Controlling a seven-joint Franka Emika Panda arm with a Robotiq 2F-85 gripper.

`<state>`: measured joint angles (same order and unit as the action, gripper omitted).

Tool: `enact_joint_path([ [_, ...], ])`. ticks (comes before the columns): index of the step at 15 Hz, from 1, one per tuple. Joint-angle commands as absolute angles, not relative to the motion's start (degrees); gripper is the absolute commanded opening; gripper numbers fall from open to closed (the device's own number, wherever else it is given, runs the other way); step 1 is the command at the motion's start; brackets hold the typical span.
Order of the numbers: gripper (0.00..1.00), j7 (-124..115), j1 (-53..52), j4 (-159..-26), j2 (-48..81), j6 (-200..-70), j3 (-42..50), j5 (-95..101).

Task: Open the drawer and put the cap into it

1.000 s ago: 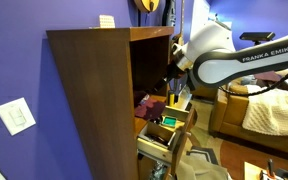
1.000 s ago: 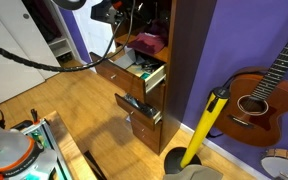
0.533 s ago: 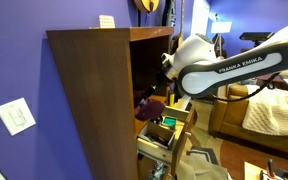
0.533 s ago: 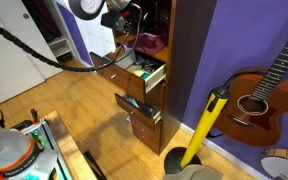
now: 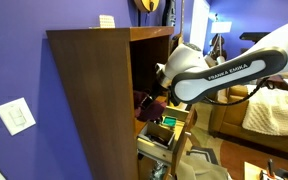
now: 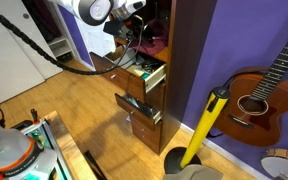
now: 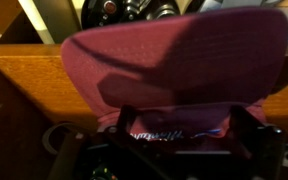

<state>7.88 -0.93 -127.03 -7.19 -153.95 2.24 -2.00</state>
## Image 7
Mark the maroon baseball cap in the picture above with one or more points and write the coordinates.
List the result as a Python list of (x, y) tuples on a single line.
[(184, 60)]

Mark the brown wooden cabinet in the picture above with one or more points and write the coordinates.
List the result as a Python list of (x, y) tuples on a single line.
[(34, 76)]

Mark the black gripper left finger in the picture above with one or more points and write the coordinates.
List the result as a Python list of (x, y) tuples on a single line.
[(125, 120)]

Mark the black round metal gadget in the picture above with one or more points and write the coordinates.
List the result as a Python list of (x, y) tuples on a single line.
[(130, 11)]

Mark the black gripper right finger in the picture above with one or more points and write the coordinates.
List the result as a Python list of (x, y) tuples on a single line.
[(244, 130)]

